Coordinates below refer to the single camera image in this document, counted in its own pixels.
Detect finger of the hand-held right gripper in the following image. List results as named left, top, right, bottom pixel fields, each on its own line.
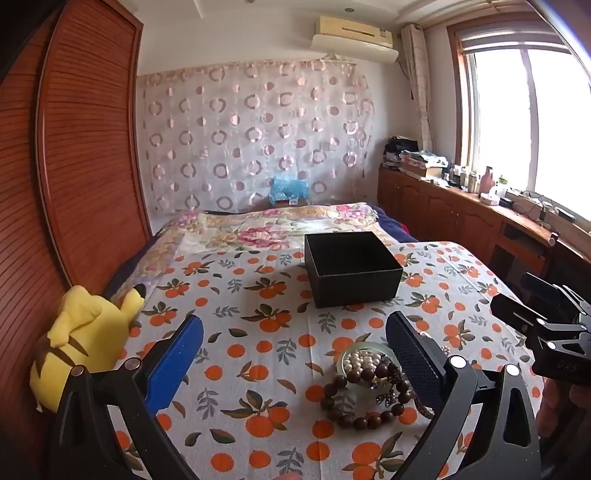
left=521, top=272, right=591, bottom=319
left=490, top=293, right=578, bottom=342

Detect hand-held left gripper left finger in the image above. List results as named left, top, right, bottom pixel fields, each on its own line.
left=48, top=315, right=204, bottom=480

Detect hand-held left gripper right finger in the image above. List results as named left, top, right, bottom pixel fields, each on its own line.
left=385, top=311, right=543, bottom=480

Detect pearl necklace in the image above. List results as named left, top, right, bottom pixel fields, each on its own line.
left=342, top=330, right=452, bottom=376

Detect black square box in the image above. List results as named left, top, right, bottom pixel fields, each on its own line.
left=304, top=231, right=404, bottom=309

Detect person's right hand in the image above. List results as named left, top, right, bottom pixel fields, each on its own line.
left=538, top=378, right=591, bottom=444

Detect pale green bangle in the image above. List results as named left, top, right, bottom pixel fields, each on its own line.
left=336, top=340, right=403, bottom=398

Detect orange fruit print cloth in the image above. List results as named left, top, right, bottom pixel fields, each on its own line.
left=106, top=240, right=546, bottom=480

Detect yellow plush toy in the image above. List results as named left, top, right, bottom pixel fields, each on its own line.
left=30, top=285, right=146, bottom=414

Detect long wooden cabinet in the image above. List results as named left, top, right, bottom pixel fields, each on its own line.
left=378, top=166, right=591, bottom=296

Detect dark blue blanket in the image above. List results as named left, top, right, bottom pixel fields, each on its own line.
left=372, top=205, right=419, bottom=243

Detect group of small bottles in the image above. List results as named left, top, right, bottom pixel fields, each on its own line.
left=448, top=166, right=483, bottom=192

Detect floral quilt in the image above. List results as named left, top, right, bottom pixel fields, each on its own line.
left=152, top=203, right=384, bottom=261

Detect stack of books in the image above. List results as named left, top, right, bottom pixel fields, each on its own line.
left=399, top=150, right=451, bottom=181

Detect wooden framed window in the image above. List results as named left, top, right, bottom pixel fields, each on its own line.
left=445, top=18, right=591, bottom=222

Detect pile of dark clothes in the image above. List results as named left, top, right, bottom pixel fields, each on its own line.
left=383, top=135, right=419, bottom=167

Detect blue plastic bag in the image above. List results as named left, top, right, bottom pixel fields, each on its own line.
left=270, top=176, right=308, bottom=204

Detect white patterned window curtain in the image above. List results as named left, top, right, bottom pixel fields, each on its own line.
left=401, top=23, right=435, bottom=153

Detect wooden louvred wardrobe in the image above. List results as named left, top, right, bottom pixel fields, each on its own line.
left=0, top=0, right=153, bottom=480

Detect dark patterned bead bracelet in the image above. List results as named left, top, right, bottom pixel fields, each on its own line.
left=376, top=382, right=437, bottom=421

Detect large brown wooden bead bracelet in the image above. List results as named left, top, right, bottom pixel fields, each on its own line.
left=320, top=360, right=414, bottom=431

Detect sheer circle-patterned wall curtain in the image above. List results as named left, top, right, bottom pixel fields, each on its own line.
left=136, top=55, right=377, bottom=217

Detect beige wall air conditioner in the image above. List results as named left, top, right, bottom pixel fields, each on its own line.
left=310, top=15, right=399, bottom=63

